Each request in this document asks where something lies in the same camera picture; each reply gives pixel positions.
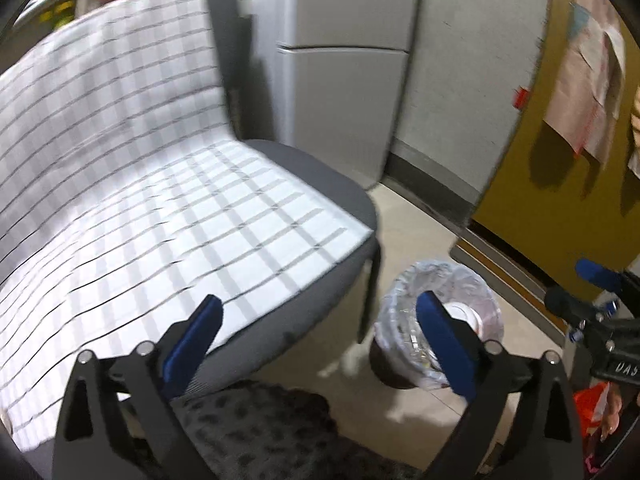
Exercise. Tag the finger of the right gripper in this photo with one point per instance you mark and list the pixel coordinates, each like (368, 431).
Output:
(624, 284)
(572, 310)

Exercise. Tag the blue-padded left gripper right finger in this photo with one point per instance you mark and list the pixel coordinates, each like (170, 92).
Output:
(544, 441)

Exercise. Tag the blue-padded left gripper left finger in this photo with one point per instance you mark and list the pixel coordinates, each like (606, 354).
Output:
(116, 421)

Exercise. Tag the person's right hand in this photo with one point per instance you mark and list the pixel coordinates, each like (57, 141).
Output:
(611, 414)

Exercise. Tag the yellow-brown door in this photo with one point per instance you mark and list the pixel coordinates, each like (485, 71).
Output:
(546, 207)

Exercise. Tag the leopard print fabric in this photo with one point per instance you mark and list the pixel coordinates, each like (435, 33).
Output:
(254, 430)

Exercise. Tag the bin with silver liner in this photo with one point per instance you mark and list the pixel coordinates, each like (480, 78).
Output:
(423, 320)

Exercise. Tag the papers hanging on door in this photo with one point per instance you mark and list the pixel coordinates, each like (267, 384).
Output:
(585, 102)

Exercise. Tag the white black-grid cloth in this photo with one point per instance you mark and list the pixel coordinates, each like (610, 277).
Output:
(25, 226)

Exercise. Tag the grey refrigerator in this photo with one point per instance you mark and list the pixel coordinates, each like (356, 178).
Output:
(326, 76)

